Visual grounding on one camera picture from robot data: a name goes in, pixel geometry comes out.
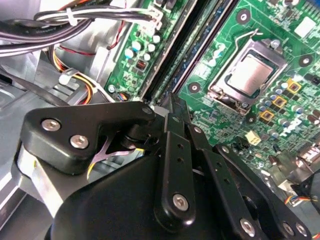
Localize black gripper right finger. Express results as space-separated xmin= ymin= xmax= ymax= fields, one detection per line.
xmin=174 ymin=94 xmax=312 ymax=240

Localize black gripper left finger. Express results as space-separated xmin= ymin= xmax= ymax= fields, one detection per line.
xmin=11 ymin=92 xmax=197 ymax=227

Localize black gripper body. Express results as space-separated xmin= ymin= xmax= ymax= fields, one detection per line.
xmin=44 ymin=152 xmax=241 ymax=240

